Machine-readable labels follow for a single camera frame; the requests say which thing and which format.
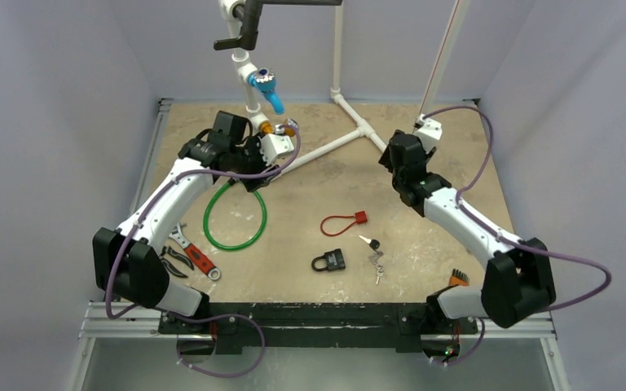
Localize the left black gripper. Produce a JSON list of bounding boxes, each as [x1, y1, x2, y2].
[[229, 133, 279, 191]]

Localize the black-headed key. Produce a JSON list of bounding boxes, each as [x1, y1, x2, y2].
[[359, 235, 380, 251]]

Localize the black padlock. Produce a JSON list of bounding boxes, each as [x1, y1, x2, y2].
[[311, 248, 346, 272]]

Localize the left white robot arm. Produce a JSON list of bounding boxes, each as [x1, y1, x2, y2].
[[92, 111, 301, 333]]

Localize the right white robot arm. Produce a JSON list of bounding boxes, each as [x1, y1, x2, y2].
[[379, 130, 557, 332]]

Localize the silver key bunch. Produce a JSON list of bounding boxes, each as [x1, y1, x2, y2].
[[368, 250, 385, 285]]

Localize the orange hex key set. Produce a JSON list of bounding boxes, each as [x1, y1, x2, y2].
[[447, 269, 470, 287]]

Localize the orange tap valve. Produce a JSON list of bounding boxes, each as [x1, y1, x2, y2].
[[258, 118, 299, 138]]

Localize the blue tap valve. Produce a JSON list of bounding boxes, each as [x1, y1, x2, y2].
[[248, 68, 285, 115]]

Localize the black pliers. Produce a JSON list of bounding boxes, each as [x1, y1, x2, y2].
[[161, 245, 196, 279]]

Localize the white pole with red stripe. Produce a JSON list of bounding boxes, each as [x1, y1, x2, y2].
[[420, 0, 471, 112]]

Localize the green cable lock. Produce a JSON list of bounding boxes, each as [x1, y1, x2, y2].
[[202, 179, 268, 252]]

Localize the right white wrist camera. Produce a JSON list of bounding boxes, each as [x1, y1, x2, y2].
[[412, 114, 443, 153]]

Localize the red cable lock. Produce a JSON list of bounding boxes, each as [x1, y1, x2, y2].
[[320, 210, 368, 237]]

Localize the white PVC pipe frame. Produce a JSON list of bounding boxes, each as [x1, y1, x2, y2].
[[220, 4, 386, 174]]

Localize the red handled adjustable wrench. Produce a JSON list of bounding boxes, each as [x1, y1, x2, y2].
[[169, 222, 222, 281]]

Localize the black crank handle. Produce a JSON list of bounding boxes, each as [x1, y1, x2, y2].
[[213, 0, 343, 51]]

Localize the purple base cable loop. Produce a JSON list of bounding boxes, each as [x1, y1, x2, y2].
[[175, 313, 267, 379]]

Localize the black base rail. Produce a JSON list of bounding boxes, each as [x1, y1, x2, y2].
[[158, 302, 478, 355]]

